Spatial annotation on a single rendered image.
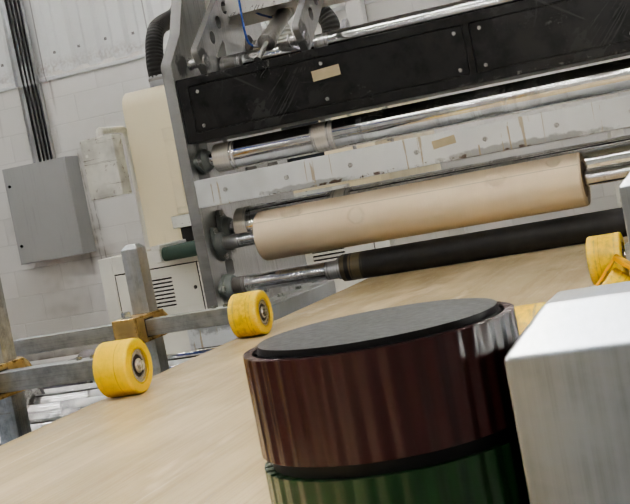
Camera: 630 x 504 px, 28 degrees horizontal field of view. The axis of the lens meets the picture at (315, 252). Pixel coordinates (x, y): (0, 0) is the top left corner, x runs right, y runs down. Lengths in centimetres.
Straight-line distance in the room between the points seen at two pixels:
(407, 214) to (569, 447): 267
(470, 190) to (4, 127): 828
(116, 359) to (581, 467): 155
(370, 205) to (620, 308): 270
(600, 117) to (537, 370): 258
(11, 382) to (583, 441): 168
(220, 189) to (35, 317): 791
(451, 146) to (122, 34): 760
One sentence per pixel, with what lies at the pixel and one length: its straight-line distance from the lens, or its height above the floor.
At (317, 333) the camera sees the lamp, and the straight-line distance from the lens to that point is 28.
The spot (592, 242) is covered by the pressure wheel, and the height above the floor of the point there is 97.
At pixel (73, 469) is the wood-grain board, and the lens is 136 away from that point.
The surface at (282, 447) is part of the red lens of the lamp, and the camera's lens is 26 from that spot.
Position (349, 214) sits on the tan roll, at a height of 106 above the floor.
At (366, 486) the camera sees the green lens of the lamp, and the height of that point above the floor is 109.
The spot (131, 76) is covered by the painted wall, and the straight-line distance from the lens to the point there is 1029.
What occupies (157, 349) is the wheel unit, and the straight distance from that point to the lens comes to 237.
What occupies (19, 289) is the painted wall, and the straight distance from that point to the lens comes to 1096.
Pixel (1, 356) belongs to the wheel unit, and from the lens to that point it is 195.
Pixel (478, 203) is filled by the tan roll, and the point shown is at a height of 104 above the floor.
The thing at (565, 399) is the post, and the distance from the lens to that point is 25.
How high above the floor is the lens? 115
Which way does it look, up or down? 3 degrees down
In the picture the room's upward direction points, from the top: 11 degrees counter-clockwise
